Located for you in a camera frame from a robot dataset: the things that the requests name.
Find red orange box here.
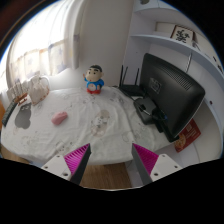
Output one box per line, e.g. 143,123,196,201
174,119,201,152

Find white patterned tablecloth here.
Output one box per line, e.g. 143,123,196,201
1,87,169,165

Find framed calligraphy picture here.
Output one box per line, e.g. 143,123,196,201
171,25,194,45

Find white curtain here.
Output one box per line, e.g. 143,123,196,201
5,0,87,88

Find black wifi router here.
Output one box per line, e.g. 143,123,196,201
118,66,145,96

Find white tissue box cover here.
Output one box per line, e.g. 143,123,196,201
28,75,49,105

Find cartoon boy figurine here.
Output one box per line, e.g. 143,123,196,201
83,65,104,94

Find black monitor stand base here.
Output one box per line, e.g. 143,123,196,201
133,98,167,125

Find black computer monitor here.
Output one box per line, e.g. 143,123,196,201
140,53,205,142

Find white wall shelf unit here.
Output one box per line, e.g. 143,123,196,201
123,0,224,161

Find grey mouse-shaped mouse pad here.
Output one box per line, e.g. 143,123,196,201
15,103,31,129

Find black keyboard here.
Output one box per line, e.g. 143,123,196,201
2,100,18,127

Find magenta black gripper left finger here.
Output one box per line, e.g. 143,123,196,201
42,144,91,185

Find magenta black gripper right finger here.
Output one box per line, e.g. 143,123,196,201
132,143,182,185

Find pink computer mouse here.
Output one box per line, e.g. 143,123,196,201
51,111,68,125

